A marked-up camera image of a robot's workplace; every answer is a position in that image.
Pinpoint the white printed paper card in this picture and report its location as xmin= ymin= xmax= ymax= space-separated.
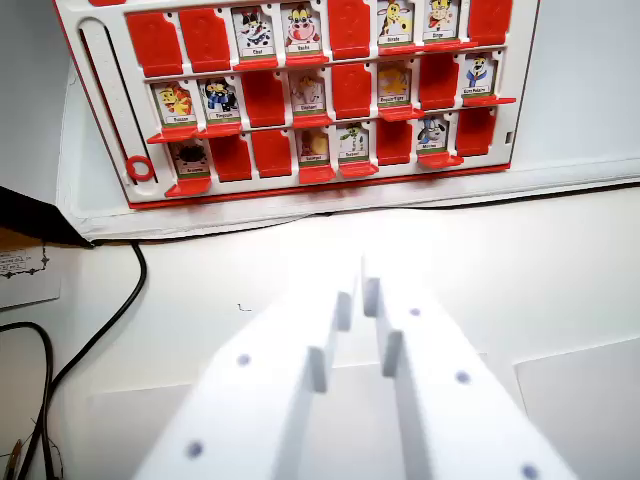
xmin=0 ymin=243 xmax=63 ymax=312

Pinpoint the white paper sheet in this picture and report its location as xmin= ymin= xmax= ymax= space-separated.
xmin=513 ymin=337 xmax=640 ymax=480

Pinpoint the white foam base board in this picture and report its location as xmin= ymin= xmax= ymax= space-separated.
xmin=53 ymin=59 xmax=640 ymax=242

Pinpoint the red and white game board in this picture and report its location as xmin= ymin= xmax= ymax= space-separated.
xmin=51 ymin=0 xmax=542 ymax=211

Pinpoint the thick black cable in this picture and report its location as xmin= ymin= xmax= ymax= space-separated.
xmin=17 ymin=240 xmax=149 ymax=480

